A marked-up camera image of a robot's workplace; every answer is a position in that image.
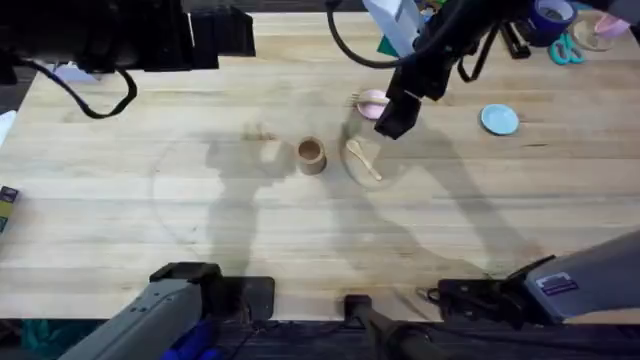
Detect light blue plate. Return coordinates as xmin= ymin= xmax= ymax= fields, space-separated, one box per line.
xmin=480 ymin=103 xmax=521 ymax=137

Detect blue tape roll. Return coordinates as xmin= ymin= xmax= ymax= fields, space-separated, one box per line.
xmin=527 ymin=0 xmax=577 ymax=48

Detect wooden cup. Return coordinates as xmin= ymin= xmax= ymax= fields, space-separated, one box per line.
xmin=296 ymin=135 xmax=328 ymax=176

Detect small colourful box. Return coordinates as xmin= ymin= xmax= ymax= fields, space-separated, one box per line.
xmin=0 ymin=185 xmax=21 ymax=234

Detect white paper sheet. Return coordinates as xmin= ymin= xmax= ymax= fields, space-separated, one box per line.
xmin=52 ymin=62 xmax=103 ymax=85

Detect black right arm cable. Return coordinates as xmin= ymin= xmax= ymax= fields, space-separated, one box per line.
xmin=326 ymin=0 xmax=417 ymax=70

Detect wooden fork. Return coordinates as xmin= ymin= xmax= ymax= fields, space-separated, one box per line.
xmin=350 ymin=91 xmax=390 ymax=107

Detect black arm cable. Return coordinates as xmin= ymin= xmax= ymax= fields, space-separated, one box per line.
xmin=326 ymin=0 xmax=417 ymax=70
xmin=18 ymin=58 xmax=139 ymax=121

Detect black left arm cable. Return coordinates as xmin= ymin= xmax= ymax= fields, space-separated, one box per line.
xmin=18 ymin=58 xmax=139 ymax=121

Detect black camera post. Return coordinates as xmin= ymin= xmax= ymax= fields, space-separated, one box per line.
xmin=343 ymin=294 xmax=451 ymax=360

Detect pink plate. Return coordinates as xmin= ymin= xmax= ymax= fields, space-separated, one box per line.
xmin=356 ymin=89 xmax=391 ymax=121

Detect wooden spoon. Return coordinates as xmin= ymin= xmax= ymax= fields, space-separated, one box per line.
xmin=345 ymin=139 xmax=384 ymax=183

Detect black hand tool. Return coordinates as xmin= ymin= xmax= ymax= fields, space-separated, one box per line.
xmin=499 ymin=21 xmax=532 ymax=61

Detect teal scissors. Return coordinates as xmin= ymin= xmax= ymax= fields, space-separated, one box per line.
xmin=548 ymin=31 xmax=587 ymax=67

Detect clear tape roll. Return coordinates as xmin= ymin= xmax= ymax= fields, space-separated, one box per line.
xmin=571 ymin=11 xmax=632 ymax=53

